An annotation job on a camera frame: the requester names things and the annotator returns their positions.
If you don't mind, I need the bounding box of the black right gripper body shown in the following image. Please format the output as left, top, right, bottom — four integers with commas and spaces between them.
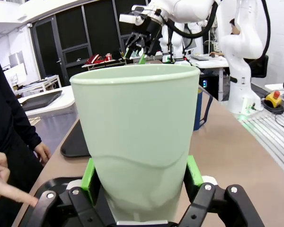
134, 18, 168, 39

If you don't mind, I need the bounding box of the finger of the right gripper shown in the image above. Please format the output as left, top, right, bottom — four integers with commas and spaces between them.
124, 32, 143, 59
137, 35, 162, 65

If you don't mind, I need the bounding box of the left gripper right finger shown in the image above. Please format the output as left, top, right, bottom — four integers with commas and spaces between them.
177, 155, 265, 227

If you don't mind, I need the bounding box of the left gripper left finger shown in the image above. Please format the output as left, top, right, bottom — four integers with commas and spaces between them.
32, 157, 115, 227

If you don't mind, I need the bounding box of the light green plastic cup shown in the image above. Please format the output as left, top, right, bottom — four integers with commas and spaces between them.
69, 64, 201, 223

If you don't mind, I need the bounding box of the person left forearm black sleeve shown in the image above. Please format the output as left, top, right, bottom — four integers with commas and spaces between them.
3, 92, 43, 151

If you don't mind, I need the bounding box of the person left hand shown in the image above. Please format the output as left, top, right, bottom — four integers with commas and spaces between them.
34, 142, 52, 166

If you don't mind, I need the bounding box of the person right hand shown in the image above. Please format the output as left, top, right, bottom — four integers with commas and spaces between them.
0, 150, 39, 207

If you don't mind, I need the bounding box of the white desk with red item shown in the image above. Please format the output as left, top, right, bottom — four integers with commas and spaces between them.
81, 57, 133, 72

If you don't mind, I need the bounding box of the red white bag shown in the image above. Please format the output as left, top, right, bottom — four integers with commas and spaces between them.
86, 53, 106, 65

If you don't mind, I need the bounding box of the white desk with keyboard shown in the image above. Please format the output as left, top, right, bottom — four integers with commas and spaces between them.
188, 52, 229, 70

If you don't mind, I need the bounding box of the black controller box blue light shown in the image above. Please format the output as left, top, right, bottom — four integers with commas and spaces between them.
199, 74, 220, 102

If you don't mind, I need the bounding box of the blue cup yellow inside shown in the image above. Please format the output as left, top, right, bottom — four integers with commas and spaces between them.
193, 86, 214, 131

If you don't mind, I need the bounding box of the dark haired seated person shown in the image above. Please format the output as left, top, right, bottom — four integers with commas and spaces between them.
229, 18, 242, 35

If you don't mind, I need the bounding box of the black double door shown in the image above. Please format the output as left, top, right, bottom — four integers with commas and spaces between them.
29, 14, 70, 86

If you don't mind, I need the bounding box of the white side table with tray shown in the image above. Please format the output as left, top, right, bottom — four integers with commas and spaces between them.
17, 85, 77, 117

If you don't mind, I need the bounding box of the black office chair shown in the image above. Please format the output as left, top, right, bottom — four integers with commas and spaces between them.
244, 55, 269, 79

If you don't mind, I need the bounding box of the person torso black shirt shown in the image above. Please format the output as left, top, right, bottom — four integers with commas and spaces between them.
0, 35, 44, 227

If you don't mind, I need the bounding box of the yellow red emergency stop button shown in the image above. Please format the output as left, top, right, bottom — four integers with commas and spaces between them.
264, 90, 283, 109

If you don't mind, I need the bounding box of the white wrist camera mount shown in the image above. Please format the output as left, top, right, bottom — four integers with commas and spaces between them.
119, 5, 163, 26

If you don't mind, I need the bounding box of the black tray with handle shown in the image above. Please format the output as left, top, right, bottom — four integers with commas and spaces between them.
21, 90, 63, 112

